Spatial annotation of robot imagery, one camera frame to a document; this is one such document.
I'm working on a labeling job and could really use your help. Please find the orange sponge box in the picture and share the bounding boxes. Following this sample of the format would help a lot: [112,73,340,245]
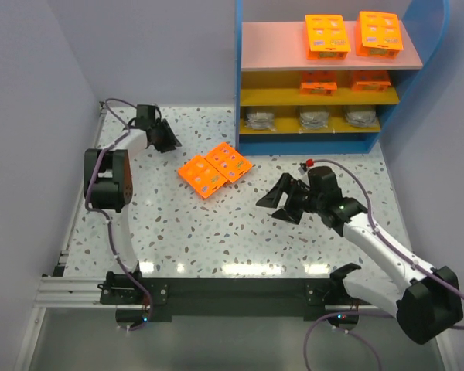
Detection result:
[178,155,227,199]
[305,14,351,60]

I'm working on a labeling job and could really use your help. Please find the orange scrub daddy box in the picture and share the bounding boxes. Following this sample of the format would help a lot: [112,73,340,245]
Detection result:
[354,11,404,59]
[205,142,253,183]

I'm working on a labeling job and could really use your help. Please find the bagged silver sponges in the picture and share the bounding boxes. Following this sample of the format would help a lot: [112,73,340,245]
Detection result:
[298,106,330,131]
[244,106,276,131]
[343,105,377,128]

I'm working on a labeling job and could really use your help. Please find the orange Scrub Mommy box bottom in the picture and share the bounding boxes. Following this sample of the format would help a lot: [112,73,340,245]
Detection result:
[300,70,338,96]

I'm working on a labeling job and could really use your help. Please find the orange scrub mommy box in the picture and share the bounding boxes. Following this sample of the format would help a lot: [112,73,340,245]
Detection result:
[350,70,392,92]
[300,70,338,96]

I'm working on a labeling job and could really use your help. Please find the orange Scrub Mommy box top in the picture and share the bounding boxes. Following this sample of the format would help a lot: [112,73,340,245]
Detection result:
[350,70,392,92]

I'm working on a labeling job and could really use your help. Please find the orange Scrub Daddy box top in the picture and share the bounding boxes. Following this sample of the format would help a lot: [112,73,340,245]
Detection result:
[354,11,404,59]

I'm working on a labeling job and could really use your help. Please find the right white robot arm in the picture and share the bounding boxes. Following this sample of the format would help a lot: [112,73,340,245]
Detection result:
[256,166,463,345]

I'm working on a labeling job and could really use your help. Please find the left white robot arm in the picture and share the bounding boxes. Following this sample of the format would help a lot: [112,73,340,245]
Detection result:
[84,104,181,292]

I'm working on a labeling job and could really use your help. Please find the blue pink yellow shelf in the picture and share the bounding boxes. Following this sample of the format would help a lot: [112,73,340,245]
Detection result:
[235,1,450,155]

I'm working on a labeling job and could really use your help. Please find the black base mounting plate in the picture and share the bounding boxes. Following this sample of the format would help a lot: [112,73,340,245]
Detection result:
[97,273,363,325]

